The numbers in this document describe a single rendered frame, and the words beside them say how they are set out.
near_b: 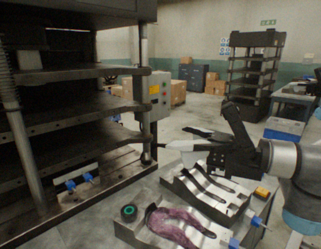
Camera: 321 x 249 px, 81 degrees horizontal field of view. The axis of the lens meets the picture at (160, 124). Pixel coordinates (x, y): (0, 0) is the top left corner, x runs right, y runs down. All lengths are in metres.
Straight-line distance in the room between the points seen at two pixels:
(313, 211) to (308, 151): 0.12
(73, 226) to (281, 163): 1.02
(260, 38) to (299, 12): 2.76
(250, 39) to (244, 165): 4.53
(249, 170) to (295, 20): 7.09
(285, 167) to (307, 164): 0.04
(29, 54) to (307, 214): 1.37
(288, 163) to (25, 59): 1.30
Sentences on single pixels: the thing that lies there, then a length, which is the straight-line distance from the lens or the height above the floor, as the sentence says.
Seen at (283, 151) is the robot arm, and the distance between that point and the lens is 0.43.
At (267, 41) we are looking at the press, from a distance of 4.80.
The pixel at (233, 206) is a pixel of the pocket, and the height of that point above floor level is 0.87.
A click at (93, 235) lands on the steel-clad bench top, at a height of 0.80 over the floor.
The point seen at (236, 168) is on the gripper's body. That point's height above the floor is 1.41.
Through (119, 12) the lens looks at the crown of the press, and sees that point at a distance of 1.17.
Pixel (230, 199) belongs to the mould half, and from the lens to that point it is 1.16.
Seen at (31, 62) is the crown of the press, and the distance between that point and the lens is 1.35.
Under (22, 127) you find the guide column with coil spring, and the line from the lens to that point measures 1.08.
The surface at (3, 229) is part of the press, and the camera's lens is 1.37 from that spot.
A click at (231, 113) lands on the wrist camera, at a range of 0.41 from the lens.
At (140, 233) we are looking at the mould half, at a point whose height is 0.87.
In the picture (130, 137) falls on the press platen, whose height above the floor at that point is 1.04.
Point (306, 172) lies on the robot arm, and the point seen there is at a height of 1.44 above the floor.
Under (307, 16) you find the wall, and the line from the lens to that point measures 7.41.
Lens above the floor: 1.64
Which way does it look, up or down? 21 degrees down
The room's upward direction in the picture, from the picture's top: straight up
